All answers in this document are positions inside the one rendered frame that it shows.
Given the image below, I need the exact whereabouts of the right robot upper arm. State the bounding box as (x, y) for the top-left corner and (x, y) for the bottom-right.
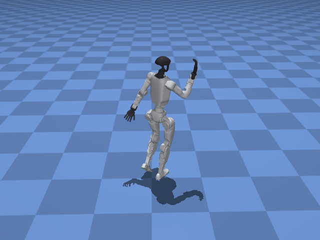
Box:
(164, 80), (187, 99)

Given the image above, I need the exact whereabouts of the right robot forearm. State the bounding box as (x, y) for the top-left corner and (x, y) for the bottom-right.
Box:
(184, 74), (196, 98)

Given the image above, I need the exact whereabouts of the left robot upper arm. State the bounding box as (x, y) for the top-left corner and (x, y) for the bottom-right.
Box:
(139, 72), (154, 96)

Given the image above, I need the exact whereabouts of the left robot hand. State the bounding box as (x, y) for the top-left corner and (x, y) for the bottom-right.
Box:
(124, 104), (138, 122)

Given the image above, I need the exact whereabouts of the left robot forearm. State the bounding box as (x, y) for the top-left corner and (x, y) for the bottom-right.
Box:
(132, 90), (144, 109)

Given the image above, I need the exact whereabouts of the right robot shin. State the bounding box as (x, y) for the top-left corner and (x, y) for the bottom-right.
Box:
(158, 145), (170, 174)

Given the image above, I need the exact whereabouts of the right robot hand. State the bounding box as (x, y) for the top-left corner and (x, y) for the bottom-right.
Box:
(191, 59), (198, 80)

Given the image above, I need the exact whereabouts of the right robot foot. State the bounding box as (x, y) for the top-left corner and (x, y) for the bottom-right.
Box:
(155, 168), (169, 180)

